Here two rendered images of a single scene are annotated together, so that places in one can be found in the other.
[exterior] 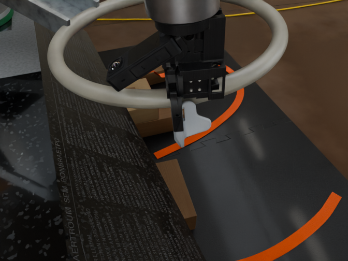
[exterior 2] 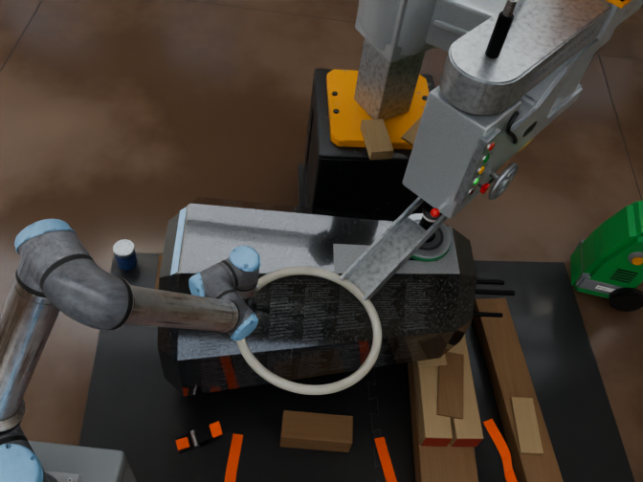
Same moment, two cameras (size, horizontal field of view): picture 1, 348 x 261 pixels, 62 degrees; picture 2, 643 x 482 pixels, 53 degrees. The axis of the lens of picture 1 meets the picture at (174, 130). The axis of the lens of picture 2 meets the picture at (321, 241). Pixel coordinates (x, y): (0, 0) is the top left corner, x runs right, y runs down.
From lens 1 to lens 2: 2.00 m
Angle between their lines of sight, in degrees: 60
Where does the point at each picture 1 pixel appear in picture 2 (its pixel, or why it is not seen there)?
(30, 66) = (342, 268)
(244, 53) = not seen: outside the picture
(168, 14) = not seen: hidden behind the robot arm
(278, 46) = (252, 361)
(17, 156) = (264, 260)
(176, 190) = (313, 428)
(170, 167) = (343, 432)
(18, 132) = (280, 260)
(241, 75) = not seen: hidden behind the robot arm
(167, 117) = (420, 455)
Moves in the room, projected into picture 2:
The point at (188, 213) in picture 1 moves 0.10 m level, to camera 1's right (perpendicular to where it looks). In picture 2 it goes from (285, 429) to (277, 452)
